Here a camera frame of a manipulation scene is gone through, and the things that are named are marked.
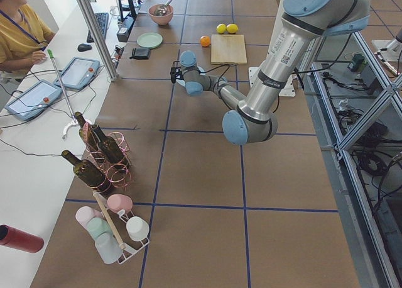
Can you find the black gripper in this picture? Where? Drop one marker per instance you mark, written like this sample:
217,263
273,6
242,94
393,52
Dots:
178,74

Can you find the orange mandarin fruit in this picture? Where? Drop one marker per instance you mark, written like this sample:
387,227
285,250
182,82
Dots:
205,41

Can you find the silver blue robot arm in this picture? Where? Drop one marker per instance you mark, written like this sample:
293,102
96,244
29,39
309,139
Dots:
250,119

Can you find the light blue plate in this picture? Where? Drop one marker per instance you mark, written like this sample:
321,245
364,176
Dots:
200,69

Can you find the light green plate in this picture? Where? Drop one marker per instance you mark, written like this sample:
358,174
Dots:
150,40

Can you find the dark grey folded cloth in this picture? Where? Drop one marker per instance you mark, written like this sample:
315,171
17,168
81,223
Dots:
140,53

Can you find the wooden cutting board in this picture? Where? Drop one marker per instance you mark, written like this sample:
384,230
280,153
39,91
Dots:
228,49

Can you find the pink bowl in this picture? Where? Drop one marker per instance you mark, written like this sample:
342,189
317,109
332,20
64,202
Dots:
161,18

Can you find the yellow lemon lower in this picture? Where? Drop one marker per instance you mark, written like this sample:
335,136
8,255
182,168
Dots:
221,28

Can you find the yellow lemon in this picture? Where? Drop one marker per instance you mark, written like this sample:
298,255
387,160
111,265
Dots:
221,28
232,28

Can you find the metal scoop in bowl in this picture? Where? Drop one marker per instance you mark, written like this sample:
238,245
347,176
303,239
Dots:
162,8

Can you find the yellow lemon upper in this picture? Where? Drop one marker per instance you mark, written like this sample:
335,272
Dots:
232,28

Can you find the black keyboard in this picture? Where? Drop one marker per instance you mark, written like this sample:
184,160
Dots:
102,20

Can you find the teach pendant tablet far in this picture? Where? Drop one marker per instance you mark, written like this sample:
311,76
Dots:
79,72

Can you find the teach pendant tablet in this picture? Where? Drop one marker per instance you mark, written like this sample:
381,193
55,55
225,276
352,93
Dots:
79,72
34,100

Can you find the black computer mouse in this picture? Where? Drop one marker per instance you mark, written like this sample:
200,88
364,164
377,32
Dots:
83,47

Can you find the dark glass bottle middle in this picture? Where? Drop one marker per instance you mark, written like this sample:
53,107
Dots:
110,148

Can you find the dark glass bottle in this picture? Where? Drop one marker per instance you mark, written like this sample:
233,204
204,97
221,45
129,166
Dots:
110,148
86,171
86,133

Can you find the dark glass bottle rear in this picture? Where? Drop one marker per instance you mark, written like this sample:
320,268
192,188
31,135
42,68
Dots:
86,133

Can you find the green tipped grabber stick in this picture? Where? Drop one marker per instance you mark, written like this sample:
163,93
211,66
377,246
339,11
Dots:
73,122

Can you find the dark glass bottle front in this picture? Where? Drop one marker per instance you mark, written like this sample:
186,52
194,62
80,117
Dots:
86,171

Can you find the pink cup top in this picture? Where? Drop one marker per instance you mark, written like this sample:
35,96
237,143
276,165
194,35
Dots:
118,202

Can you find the teach pendant tablet near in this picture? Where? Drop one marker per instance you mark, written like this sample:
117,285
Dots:
34,100

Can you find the person in yellow shirt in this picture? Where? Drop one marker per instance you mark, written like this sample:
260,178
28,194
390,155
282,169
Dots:
24,38

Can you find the white cup right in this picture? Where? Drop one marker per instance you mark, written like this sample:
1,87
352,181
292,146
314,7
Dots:
137,228

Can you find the pale pink cup left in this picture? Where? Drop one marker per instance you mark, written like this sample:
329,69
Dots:
85,214

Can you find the mint green cup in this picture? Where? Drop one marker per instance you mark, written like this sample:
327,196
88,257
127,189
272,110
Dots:
97,226

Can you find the light grey cup front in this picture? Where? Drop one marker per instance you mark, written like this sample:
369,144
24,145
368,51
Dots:
108,248

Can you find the red thermos bottle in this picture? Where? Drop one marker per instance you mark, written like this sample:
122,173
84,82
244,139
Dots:
20,240

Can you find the copper wire bottle rack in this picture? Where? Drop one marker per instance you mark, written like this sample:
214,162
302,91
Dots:
119,178

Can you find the aluminium frame post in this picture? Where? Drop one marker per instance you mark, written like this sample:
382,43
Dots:
87,11

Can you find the white wire cup rack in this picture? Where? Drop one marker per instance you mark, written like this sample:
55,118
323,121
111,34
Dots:
117,222

